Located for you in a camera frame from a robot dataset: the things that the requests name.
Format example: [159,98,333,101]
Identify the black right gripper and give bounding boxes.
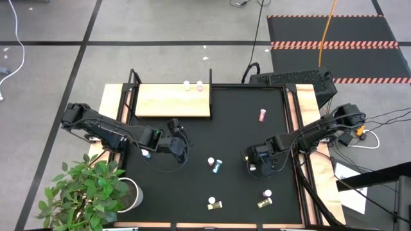
[244,143,279,180]

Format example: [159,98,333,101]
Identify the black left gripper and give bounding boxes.
[159,118,191,165]

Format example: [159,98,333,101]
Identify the black perforated computer case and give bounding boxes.
[249,66,338,109]

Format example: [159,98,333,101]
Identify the white paper sheet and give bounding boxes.
[333,159,369,215]

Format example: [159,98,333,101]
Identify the green plant white pot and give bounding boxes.
[34,153,144,231]

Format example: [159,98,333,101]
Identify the black metal beam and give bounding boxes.
[335,161,411,193]

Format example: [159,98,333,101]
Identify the black striped floor mat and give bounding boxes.
[266,14,411,85]

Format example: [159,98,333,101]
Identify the black cable sleeve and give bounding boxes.
[292,150,347,229]

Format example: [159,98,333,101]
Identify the white floor cable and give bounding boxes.
[348,129,381,150]
[0,0,26,102]

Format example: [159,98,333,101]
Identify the black hanging cable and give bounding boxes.
[241,0,266,85]

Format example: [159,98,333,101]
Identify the black power cables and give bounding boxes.
[364,107,411,128]

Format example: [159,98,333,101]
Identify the yellow hanging cable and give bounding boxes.
[317,0,338,68]

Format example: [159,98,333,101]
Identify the grey metal post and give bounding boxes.
[396,175,411,231]

